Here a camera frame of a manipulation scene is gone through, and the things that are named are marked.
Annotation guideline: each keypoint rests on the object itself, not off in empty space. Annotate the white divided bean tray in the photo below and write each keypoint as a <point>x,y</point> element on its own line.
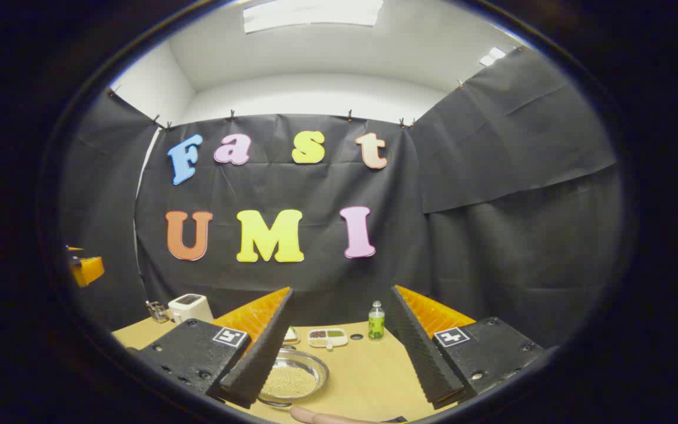
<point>328,337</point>

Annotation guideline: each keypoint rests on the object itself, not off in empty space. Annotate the pile of soybeans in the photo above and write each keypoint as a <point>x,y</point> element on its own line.
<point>289,383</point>

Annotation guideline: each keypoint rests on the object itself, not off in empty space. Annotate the stainless steel pot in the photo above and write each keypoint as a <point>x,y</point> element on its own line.
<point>309,365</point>

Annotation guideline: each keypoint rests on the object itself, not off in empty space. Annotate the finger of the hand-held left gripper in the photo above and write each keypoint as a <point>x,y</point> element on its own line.
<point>87,270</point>

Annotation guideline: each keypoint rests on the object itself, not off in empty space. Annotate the black backdrop cloth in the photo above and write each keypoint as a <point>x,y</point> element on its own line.
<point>480,235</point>

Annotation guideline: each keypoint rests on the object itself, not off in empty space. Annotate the green drink bottle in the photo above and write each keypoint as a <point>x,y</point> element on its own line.
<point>376,324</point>

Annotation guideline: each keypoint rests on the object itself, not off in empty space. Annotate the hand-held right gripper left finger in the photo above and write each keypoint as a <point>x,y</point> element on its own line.
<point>259,353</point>

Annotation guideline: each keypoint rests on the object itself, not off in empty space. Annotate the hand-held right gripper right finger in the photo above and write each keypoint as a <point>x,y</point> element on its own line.
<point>418,353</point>

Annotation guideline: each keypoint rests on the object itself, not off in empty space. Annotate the small ceiling light panel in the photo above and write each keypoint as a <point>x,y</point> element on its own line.
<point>492,56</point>

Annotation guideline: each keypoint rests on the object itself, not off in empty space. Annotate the white toaster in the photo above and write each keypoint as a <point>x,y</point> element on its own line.
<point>190,307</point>

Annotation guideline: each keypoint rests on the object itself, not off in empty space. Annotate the small pale plate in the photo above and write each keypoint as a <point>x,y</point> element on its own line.
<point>292,337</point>

